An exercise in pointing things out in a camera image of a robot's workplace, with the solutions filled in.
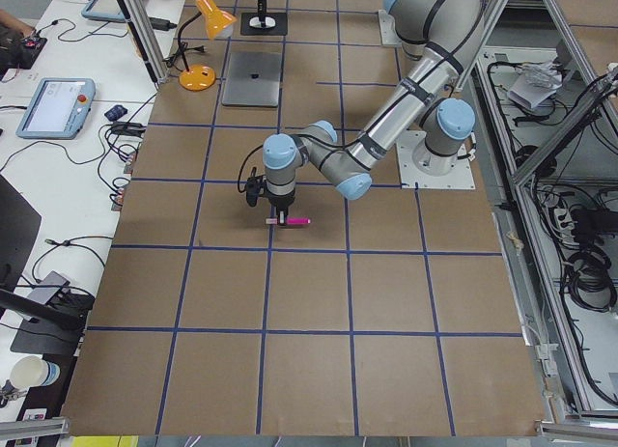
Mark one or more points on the black monitor stand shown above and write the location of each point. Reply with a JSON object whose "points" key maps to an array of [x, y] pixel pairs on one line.
{"points": [[55, 328]]}

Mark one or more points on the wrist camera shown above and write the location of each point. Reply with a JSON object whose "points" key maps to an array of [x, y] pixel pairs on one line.
{"points": [[255, 188]]}

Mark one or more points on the white paper cup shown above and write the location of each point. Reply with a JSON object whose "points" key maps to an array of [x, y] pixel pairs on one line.
{"points": [[32, 371]]}

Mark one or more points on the white paper stack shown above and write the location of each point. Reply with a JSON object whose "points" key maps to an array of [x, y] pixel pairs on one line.
{"points": [[536, 83]]}

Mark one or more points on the white computer mouse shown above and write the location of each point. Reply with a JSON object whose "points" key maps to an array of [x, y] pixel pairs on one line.
{"points": [[254, 23]]}

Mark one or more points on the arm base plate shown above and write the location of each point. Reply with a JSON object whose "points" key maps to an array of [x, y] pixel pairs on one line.
{"points": [[388, 35], [419, 169]]}

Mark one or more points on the blue teach pendant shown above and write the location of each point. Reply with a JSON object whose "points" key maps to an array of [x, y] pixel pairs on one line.
{"points": [[58, 109], [104, 10]]}

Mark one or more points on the aluminium frame post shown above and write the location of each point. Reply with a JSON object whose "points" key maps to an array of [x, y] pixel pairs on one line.
{"points": [[143, 34]]}

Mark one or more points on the black power adapter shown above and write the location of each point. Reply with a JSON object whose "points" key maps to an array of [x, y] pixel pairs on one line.
{"points": [[162, 24]]}

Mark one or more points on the grey usb hub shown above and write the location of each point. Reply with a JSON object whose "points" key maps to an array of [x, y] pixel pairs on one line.
{"points": [[49, 286]]}

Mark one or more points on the silver laptop notebook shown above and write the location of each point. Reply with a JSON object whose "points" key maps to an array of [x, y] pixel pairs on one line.
{"points": [[253, 79]]}

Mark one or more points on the pink marker pen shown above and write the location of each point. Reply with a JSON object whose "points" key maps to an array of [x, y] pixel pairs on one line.
{"points": [[291, 221]]}

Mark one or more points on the black mousepad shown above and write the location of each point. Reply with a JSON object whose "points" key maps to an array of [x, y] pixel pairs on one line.
{"points": [[281, 28]]}

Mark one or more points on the small blue device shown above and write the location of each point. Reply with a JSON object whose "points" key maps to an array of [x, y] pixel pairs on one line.
{"points": [[115, 113]]}

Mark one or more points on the seated person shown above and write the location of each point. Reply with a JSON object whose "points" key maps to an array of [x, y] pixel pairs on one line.
{"points": [[13, 52]]}

